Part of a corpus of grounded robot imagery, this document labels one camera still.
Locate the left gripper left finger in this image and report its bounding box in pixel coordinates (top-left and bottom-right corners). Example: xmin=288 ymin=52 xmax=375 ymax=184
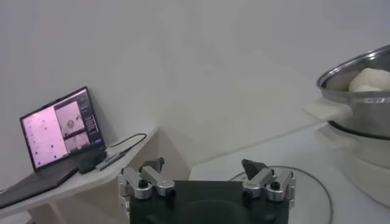
xmin=118 ymin=157 xmax=177 ymax=220

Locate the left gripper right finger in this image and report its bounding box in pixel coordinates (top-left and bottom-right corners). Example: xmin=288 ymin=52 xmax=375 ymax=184
xmin=241 ymin=158 xmax=296 ymax=209

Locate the round glass pot lid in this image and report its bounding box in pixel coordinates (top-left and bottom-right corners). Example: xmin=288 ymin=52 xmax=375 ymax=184
xmin=230 ymin=166 xmax=333 ymax=224

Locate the perforated steel steamer basket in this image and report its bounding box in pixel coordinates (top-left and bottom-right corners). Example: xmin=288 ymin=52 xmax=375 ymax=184
xmin=303 ymin=44 xmax=390 ymax=141

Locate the grey usb hub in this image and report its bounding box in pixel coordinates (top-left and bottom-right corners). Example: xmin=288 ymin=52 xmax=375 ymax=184
xmin=94 ymin=149 xmax=126 ymax=172

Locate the white side table with mouse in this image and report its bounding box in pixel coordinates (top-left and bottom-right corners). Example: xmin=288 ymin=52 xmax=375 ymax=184
xmin=0 ymin=127 xmax=159 ymax=224

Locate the black computer mouse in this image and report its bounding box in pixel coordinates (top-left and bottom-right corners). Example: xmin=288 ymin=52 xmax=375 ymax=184
xmin=77 ymin=149 xmax=107 ymax=175

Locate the white electric cooker pot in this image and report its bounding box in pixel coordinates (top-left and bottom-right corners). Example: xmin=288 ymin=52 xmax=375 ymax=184
xmin=315 ymin=123 xmax=390 ymax=211

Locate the black laptop with bright screen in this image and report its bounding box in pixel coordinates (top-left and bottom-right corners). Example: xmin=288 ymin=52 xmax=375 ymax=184
xmin=0 ymin=86 xmax=106 ymax=209

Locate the black usb hub cable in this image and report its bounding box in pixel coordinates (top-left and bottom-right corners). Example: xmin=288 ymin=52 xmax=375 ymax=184
xmin=106 ymin=133 xmax=147 ymax=153

